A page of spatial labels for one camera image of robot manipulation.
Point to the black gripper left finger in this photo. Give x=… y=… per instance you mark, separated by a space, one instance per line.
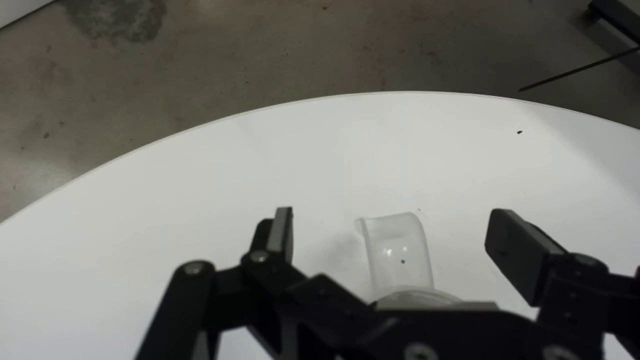
x=273 y=280

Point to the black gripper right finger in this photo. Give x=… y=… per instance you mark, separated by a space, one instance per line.
x=533 y=260

